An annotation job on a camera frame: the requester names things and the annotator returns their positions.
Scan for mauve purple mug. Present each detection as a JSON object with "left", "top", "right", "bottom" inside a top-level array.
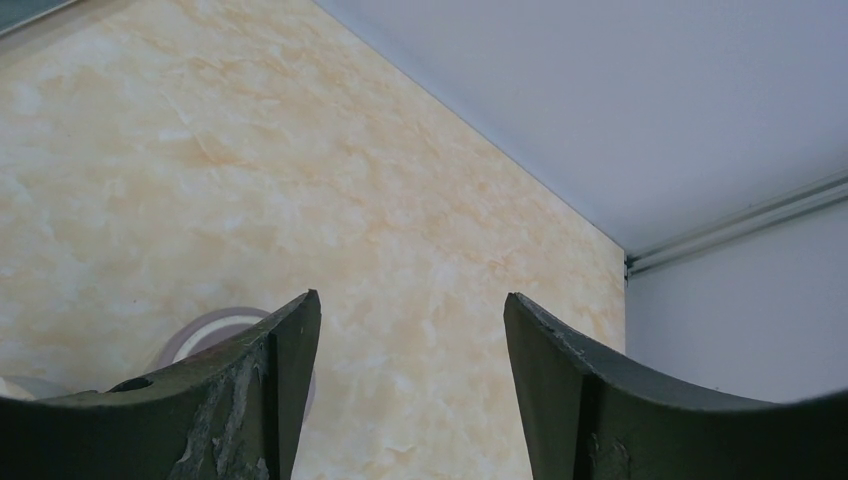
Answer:
[{"left": 156, "top": 307, "right": 318, "bottom": 420}]

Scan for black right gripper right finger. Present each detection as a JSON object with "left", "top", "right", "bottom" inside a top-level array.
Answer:
[{"left": 503, "top": 293, "right": 847, "bottom": 479}]

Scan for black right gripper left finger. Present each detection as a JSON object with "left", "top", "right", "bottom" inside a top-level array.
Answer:
[{"left": 1, "top": 290, "right": 321, "bottom": 479}]

